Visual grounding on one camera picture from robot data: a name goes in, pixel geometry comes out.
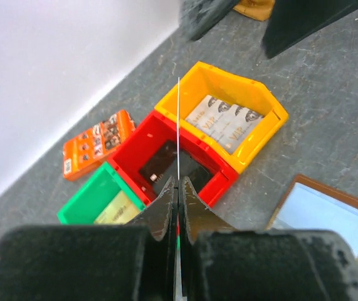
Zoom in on black credit card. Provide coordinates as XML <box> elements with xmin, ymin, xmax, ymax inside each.
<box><xmin>176</xmin><ymin>77</ymin><xmax>181</xmax><ymax>184</ymax></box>

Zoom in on yellow canvas tote bag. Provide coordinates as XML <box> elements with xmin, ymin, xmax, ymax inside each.
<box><xmin>233</xmin><ymin>0</ymin><xmax>275</xmax><ymax>21</ymax></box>

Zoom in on orange snack box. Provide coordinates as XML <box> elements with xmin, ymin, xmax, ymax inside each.
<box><xmin>63</xmin><ymin>110</ymin><xmax>135</xmax><ymax>181</ymax></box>

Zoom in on red plastic bin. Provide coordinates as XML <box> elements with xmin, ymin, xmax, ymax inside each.
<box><xmin>107</xmin><ymin>110</ymin><xmax>239</xmax><ymax>206</ymax></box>

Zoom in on gold cards in green bin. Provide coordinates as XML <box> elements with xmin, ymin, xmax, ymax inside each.
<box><xmin>94</xmin><ymin>191</ymin><xmax>140</xmax><ymax>224</ymax></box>

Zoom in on green plastic bin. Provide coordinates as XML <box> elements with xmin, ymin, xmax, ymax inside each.
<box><xmin>57</xmin><ymin>163</ymin><xmax>146</xmax><ymax>224</ymax></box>

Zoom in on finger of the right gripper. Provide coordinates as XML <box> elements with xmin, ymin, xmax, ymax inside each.
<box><xmin>261</xmin><ymin>0</ymin><xmax>358</xmax><ymax>59</ymax></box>
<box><xmin>179</xmin><ymin>0</ymin><xmax>240</xmax><ymax>41</ymax></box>

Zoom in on black cards in red bin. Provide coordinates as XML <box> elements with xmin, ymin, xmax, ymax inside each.
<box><xmin>139</xmin><ymin>140</ymin><xmax>213</xmax><ymax>194</ymax></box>

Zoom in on white cards in yellow bin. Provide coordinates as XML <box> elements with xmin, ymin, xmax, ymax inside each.
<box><xmin>186</xmin><ymin>95</ymin><xmax>264</xmax><ymax>154</ymax></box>

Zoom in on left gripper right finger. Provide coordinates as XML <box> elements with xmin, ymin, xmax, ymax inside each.
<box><xmin>180</xmin><ymin>177</ymin><xmax>358</xmax><ymax>300</ymax></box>

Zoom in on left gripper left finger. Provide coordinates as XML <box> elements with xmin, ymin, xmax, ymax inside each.
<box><xmin>0</xmin><ymin>178</ymin><xmax>177</xmax><ymax>300</ymax></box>

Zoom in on yellow plastic bin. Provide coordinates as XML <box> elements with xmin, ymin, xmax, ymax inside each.
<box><xmin>155</xmin><ymin>61</ymin><xmax>288</xmax><ymax>173</ymax></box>

